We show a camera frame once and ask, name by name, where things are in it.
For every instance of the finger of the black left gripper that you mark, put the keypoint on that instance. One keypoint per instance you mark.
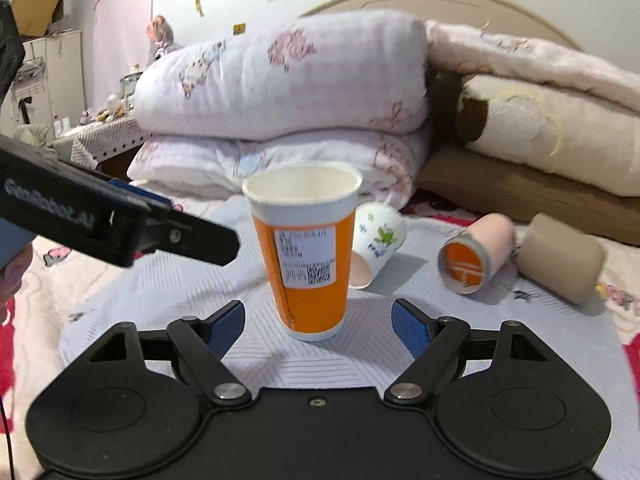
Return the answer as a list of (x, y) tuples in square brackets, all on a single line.
[(178, 233)]

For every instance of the cluttered side table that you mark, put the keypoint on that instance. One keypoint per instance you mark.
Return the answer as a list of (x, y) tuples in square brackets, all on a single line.
[(99, 141)]

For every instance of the beige wooden headboard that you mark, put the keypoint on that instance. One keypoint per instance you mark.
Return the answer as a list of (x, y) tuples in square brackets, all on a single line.
[(497, 16)]

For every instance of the cardboard box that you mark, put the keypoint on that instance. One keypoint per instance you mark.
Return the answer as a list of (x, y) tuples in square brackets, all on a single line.
[(34, 17)]

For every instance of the pink orange paper cup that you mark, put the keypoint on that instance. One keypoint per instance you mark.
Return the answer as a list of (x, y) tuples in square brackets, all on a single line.
[(470, 259)]

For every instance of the white pink floral pillow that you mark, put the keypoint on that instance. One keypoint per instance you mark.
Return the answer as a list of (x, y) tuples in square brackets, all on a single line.
[(216, 168)]

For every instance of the brown folded blanket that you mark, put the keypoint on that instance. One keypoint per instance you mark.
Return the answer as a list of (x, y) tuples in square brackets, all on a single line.
[(483, 184)]

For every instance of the cream brown plush blanket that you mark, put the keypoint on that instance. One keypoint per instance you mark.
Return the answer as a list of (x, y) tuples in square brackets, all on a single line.
[(556, 131)]

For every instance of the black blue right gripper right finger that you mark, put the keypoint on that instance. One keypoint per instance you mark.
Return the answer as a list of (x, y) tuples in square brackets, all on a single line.
[(435, 345)]

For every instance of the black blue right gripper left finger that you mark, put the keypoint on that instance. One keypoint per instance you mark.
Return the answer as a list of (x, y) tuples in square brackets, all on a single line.
[(200, 346)]

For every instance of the pink fuzzy blanket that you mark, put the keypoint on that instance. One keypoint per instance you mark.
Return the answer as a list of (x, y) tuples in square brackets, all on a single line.
[(465, 50)]

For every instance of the white green paper cup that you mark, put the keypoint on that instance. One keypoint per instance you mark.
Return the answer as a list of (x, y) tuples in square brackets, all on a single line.
[(379, 232)]

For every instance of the pink doll figure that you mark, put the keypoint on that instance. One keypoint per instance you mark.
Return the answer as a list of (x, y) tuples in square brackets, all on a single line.
[(161, 38)]

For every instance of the white cabinet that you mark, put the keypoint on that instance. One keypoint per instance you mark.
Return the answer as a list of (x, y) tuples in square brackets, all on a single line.
[(49, 86)]

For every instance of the white pink floral quilt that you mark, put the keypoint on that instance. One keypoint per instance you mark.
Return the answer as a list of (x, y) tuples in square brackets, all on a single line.
[(355, 70)]

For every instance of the brown paper cup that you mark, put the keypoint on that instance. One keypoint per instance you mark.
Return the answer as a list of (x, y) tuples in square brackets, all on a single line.
[(566, 261)]

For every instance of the white patterned mat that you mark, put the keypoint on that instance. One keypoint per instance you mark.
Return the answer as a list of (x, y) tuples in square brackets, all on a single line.
[(160, 288)]

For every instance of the orange white paper cup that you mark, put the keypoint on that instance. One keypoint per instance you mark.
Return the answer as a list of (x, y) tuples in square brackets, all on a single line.
[(304, 217)]

